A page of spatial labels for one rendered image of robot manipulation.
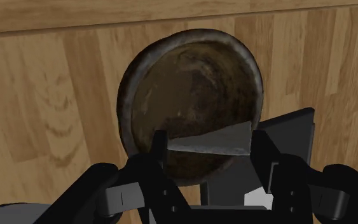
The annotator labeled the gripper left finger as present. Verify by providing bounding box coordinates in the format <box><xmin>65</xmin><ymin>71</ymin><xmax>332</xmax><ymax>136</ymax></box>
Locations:
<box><xmin>34</xmin><ymin>129</ymin><xmax>193</xmax><ymax>224</ymax></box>

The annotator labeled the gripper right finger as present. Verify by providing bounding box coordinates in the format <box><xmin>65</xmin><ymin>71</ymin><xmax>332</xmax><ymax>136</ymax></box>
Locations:
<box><xmin>250</xmin><ymin>129</ymin><xmax>358</xmax><ymax>224</ymax></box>

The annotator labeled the grey wedge blade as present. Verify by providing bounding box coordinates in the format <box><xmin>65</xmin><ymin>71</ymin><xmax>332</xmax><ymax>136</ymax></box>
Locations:
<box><xmin>167</xmin><ymin>120</ymin><xmax>253</xmax><ymax>157</ymax></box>

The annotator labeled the dark grey flat block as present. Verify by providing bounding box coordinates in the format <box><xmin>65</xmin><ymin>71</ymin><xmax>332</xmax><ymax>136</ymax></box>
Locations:
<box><xmin>199</xmin><ymin>106</ymin><xmax>317</xmax><ymax>207</ymax></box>

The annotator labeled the dark brown round bowl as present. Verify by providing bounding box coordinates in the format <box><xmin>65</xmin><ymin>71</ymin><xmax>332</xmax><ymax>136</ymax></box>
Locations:
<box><xmin>116</xmin><ymin>28</ymin><xmax>265</xmax><ymax>187</ymax></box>

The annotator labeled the grey rounded object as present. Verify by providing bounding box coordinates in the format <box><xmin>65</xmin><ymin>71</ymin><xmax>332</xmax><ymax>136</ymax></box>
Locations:
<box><xmin>0</xmin><ymin>202</ymin><xmax>53</xmax><ymax>224</ymax></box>

